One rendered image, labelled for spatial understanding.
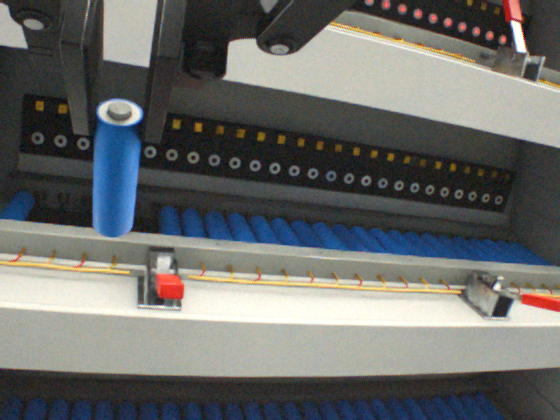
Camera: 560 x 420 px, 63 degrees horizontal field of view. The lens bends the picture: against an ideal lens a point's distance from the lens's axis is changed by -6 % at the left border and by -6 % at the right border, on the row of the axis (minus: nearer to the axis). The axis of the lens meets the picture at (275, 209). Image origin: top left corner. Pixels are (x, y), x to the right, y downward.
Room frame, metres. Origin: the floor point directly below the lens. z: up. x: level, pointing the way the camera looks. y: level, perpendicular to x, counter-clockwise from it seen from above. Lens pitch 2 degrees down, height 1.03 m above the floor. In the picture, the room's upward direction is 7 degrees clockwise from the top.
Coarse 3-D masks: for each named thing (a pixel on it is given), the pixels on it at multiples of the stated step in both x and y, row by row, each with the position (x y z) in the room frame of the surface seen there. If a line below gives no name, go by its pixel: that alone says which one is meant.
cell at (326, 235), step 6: (318, 222) 0.46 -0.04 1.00; (312, 228) 0.46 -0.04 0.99; (318, 228) 0.45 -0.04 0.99; (324, 228) 0.45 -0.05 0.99; (318, 234) 0.45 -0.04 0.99; (324, 234) 0.44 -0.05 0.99; (330, 234) 0.44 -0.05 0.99; (324, 240) 0.43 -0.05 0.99; (330, 240) 0.43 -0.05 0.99; (336, 240) 0.42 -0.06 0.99; (330, 246) 0.42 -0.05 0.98; (336, 246) 0.41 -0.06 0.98; (342, 246) 0.41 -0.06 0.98
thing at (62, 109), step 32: (32, 96) 0.41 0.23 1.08; (32, 128) 0.42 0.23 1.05; (64, 128) 0.43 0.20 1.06; (192, 128) 0.45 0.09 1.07; (224, 128) 0.46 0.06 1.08; (256, 128) 0.47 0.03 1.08; (160, 160) 0.46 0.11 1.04; (224, 160) 0.47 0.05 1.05; (288, 160) 0.49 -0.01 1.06; (320, 160) 0.50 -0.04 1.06; (352, 160) 0.51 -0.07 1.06; (384, 160) 0.52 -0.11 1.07; (416, 160) 0.53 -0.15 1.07; (448, 160) 0.54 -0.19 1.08; (352, 192) 0.52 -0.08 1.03; (384, 192) 0.53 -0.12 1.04; (416, 192) 0.54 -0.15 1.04; (480, 192) 0.56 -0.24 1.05
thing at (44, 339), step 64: (256, 192) 0.49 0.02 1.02; (320, 192) 0.50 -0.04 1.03; (0, 320) 0.26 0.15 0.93; (64, 320) 0.27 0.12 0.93; (128, 320) 0.28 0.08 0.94; (192, 320) 0.30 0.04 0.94; (256, 320) 0.31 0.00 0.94; (320, 320) 0.32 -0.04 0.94; (384, 320) 0.34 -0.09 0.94; (448, 320) 0.36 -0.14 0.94; (512, 320) 0.38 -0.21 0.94
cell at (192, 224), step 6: (186, 210) 0.43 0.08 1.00; (192, 210) 0.42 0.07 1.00; (186, 216) 0.41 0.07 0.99; (192, 216) 0.41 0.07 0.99; (198, 216) 0.42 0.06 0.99; (186, 222) 0.40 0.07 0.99; (192, 222) 0.40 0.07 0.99; (198, 222) 0.40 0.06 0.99; (186, 228) 0.39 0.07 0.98; (192, 228) 0.39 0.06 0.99; (198, 228) 0.39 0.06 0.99; (186, 234) 0.38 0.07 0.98; (192, 234) 0.38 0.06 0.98; (198, 234) 0.37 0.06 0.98; (204, 234) 0.38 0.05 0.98
